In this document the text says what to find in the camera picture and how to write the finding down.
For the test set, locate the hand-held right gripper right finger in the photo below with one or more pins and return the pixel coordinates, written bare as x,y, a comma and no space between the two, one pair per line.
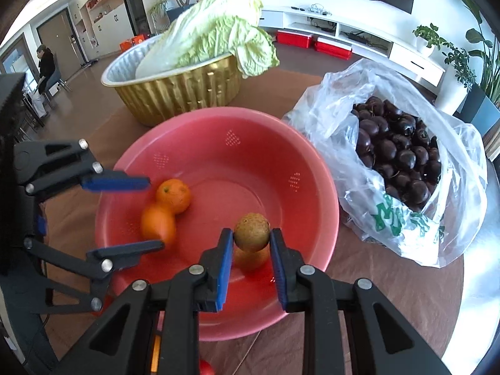
278,271

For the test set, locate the napa cabbage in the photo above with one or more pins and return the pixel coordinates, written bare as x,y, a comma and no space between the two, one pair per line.
211,27

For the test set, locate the gold foil tray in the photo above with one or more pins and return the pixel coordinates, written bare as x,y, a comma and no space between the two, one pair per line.
175,90

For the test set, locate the grey chair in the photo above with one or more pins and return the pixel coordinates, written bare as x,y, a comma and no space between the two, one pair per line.
54,82

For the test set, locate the white television cabinet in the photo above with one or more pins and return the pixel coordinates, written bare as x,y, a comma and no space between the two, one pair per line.
406,60

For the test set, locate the orange box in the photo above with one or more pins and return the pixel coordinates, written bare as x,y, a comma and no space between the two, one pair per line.
134,43

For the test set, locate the red plastic basin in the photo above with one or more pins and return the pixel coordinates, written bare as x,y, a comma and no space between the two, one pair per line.
242,164

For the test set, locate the red storage box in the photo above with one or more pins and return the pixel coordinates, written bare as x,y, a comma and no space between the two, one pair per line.
295,39
333,49

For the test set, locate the brown door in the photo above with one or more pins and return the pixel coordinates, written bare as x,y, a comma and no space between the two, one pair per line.
58,43

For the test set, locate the clear plastic bag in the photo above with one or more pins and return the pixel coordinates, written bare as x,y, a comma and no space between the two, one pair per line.
324,125

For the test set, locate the brown kiwi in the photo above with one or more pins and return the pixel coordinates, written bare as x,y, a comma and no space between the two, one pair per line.
252,231

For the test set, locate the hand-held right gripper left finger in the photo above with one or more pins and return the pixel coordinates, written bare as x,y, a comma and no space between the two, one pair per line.
224,267

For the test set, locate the potted plant in white pot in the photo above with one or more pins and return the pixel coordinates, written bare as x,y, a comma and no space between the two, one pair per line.
455,86

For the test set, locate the tall plant in dark pot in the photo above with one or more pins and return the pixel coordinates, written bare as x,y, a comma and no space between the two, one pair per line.
482,105

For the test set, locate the small red fruit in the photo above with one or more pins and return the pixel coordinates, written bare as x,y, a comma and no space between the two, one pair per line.
206,368

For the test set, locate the pile of dark water chestnuts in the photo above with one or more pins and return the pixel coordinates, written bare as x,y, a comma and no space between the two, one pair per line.
398,152

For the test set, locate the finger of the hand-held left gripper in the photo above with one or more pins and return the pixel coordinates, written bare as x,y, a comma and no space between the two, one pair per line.
117,183
129,248

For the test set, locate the small potted plant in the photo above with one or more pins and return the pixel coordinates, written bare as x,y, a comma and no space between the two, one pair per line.
426,37

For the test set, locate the orange tangerine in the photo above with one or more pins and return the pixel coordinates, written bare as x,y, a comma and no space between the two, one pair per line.
174,195
158,224

